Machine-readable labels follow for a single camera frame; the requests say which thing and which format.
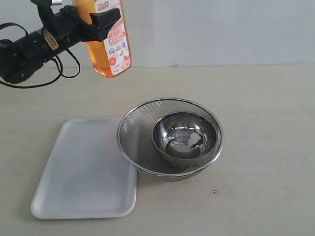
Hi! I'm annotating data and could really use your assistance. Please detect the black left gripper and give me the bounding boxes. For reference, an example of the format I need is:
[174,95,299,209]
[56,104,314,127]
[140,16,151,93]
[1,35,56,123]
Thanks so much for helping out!
[41,5,121,51]

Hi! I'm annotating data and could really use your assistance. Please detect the orange dish soap pump bottle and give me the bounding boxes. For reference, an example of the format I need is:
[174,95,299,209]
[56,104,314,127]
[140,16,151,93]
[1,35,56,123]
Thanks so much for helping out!
[72,0,131,78]

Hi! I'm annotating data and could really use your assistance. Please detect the small stainless steel bowl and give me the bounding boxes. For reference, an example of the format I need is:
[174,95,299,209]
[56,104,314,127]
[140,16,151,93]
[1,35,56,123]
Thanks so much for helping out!
[152,111,221,169]

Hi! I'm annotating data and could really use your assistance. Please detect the steel mesh strainer basket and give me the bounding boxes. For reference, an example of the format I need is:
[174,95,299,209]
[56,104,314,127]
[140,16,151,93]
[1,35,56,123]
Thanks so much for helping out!
[117,98,224,182]

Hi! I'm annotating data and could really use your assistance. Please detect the white foam tray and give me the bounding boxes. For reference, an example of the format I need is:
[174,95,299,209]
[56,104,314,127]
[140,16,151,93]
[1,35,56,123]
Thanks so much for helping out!
[31,118,137,220]

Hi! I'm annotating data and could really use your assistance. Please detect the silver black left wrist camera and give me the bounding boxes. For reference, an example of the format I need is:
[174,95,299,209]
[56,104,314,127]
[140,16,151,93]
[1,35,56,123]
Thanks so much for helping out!
[31,0,62,28]

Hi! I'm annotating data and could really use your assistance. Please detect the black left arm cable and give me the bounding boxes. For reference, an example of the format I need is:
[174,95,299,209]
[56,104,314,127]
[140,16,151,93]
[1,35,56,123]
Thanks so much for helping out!
[0,22,81,89]

